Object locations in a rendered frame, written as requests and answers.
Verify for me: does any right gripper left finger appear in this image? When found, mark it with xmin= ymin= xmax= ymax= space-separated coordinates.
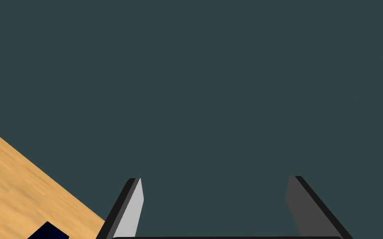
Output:
xmin=96 ymin=177 xmax=145 ymax=239

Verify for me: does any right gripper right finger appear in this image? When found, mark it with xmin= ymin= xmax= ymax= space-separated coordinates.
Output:
xmin=285 ymin=176 xmax=355 ymax=239

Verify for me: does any dark blue box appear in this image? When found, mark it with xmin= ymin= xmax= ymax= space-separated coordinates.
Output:
xmin=27 ymin=221 xmax=70 ymax=239

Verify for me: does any wooden table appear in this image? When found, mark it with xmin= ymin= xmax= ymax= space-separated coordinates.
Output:
xmin=0 ymin=120 xmax=106 ymax=239

